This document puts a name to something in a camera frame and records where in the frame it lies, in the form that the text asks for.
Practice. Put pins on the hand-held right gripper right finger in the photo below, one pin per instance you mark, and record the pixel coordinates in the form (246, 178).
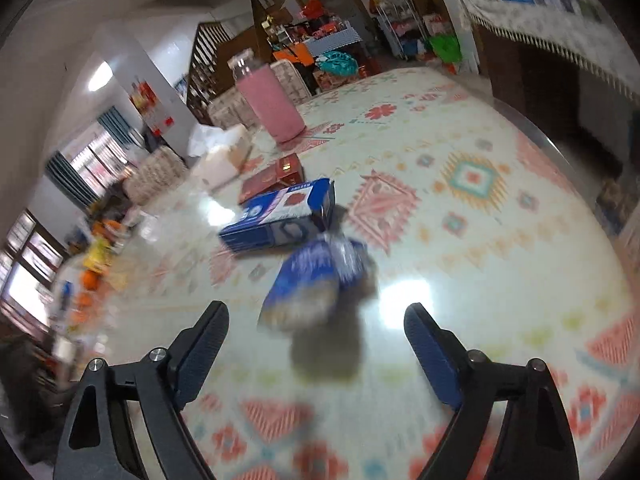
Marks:
(432, 355)

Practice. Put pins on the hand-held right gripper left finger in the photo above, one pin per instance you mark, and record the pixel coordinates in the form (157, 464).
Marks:
(197, 360)

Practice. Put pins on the blue white plastic packet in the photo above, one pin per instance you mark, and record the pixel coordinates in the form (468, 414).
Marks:
(310, 275)

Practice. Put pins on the blue face mask box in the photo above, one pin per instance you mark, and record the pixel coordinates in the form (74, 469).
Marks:
(272, 220)

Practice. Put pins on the beige woven cover chair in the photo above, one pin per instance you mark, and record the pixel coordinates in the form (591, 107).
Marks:
(292, 80)
(155, 175)
(230, 110)

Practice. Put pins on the red flat box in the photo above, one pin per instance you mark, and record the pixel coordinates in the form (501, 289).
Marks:
(272, 175)

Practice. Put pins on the white cardboard box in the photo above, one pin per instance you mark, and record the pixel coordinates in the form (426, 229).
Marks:
(222, 157)

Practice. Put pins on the blue curtain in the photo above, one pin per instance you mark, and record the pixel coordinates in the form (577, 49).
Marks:
(117, 125)
(67, 180)

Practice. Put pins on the pink sleeved bottle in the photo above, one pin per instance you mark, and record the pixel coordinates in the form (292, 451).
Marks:
(270, 102)

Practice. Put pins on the dark wooden sideboard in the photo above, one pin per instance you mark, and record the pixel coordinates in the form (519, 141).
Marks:
(540, 90)

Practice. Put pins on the wooden staircase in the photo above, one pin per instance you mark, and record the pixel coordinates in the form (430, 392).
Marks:
(210, 55)

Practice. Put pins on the green bag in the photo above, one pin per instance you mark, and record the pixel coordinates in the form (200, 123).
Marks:
(444, 49)

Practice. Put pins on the teal mesh bag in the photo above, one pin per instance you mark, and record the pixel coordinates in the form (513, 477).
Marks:
(337, 63)

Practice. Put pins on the checked cloth cluttered table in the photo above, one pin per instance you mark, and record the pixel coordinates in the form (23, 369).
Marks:
(320, 35)

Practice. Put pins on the dark sideboard with lace cloth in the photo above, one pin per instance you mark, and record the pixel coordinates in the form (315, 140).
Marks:
(545, 25)

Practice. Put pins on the red wall calendar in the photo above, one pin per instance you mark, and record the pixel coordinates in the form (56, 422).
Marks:
(152, 107)

